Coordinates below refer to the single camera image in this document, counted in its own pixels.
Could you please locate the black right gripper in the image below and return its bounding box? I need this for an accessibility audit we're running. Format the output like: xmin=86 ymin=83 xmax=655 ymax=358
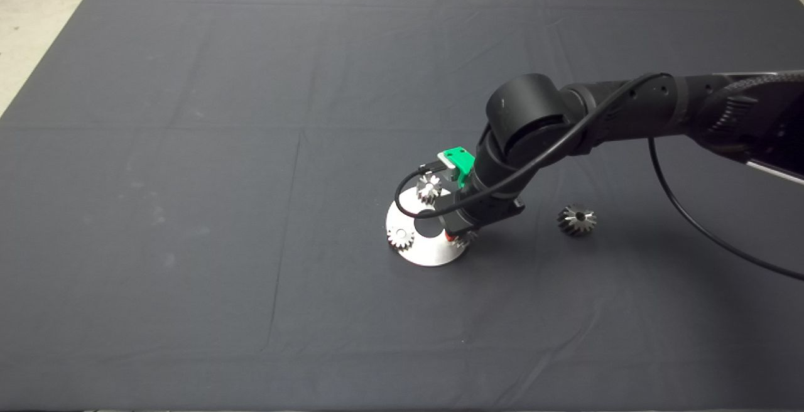
xmin=440 ymin=189 xmax=526 ymax=240

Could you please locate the large steel gear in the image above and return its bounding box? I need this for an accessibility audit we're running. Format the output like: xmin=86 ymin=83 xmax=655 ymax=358
xmin=557 ymin=203 xmax=598 ymax=238

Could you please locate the round metal plate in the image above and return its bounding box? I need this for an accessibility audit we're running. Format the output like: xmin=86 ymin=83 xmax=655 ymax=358
xmin=386 ymin=187 xmax=473 ymax=268

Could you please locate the dark grey table cloth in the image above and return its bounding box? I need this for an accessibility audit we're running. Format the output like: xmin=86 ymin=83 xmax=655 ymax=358
xmin=0 ymin=0 xmax=804 ymax=412

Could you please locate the black camera cable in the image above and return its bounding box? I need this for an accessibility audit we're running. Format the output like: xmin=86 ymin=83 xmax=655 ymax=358
xmin=394 ymin=72 xmax=804 ymax=281

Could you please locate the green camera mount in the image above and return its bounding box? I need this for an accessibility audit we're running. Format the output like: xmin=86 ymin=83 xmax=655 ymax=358
xmin=442 ymin=146 xmax=476 ymax=188

